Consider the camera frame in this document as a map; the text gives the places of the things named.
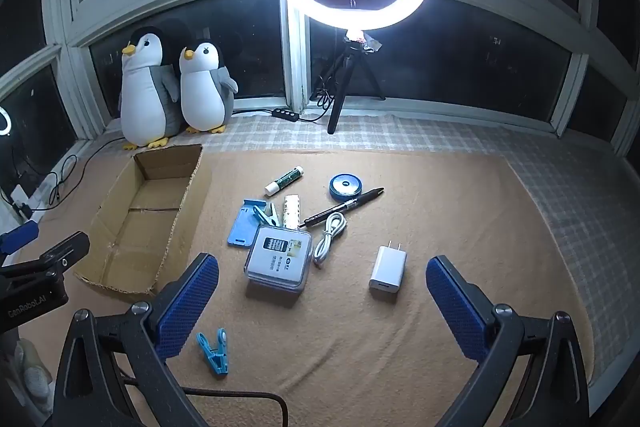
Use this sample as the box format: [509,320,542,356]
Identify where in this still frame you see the blue clothespin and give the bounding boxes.
[196,328,230,376]
[250,202,281,228]

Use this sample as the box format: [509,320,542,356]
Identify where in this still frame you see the white window frame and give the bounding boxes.
[0,0,640,158]

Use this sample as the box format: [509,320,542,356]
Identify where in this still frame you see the green white glue stick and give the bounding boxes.
[264,166,304,195]

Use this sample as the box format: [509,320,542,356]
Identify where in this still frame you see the clear plastic case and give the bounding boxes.
[245,227,314,295]

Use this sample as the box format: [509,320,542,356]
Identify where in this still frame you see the white power strip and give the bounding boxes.
[0,172,58,220]

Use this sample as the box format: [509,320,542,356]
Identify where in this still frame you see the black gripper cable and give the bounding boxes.
[120,372,290,427]

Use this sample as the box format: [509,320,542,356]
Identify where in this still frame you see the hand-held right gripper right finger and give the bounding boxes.
[425,255,591,427]

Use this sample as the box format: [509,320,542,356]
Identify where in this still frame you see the large penguin plush toy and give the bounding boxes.
[118,27,181,151]

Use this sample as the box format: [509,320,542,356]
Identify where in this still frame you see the black pen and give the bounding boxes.
[298,187,386,228]

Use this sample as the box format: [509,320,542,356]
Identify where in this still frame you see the cardboard box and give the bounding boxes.
[74,144,212,298]

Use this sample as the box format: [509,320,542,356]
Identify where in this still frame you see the black tripod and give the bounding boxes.
[312,32,386,136]

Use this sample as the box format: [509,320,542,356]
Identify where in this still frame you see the small penguin plush toy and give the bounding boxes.
[179,39,239,135]

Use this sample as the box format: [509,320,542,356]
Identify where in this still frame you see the black power cable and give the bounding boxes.
[49,134,126,204]

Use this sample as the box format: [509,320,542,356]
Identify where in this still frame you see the white charging cable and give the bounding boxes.
[312,212,348,265]

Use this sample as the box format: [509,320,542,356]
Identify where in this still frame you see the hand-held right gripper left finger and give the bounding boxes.
[52,252,221,427]

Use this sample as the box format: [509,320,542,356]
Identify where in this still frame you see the black cable with inline remote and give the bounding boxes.
[231,77,336,124]

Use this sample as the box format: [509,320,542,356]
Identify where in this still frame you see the person's left hand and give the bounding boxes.
[0,339,54,410]

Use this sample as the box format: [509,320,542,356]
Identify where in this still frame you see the checked blanket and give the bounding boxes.
[75,112,640,388]

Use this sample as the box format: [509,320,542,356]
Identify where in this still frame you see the blue round tape measure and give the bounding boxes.
[329,173,363,200]

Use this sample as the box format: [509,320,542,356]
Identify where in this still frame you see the white wall charger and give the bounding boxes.
[369,243,408,294]

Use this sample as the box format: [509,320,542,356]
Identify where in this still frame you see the white patterned lighter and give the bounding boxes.
[282,194,302,230]

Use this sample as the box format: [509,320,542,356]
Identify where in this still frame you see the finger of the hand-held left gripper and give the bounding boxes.
[0,220,41,255]
[0,231,91,279]

